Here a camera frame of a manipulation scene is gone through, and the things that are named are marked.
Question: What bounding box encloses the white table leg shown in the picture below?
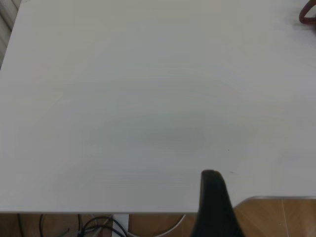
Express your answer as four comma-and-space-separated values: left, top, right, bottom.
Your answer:
113, 214, 130, 237

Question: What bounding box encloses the white curved base ring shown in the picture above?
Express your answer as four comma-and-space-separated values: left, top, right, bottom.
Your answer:
128, 214, 187, 237

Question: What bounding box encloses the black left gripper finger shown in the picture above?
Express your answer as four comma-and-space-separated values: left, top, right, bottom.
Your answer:
192, 169, 245, 237

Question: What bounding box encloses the red ceramic mug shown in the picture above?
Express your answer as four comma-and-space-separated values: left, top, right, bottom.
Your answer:
299, 0, 316, 25

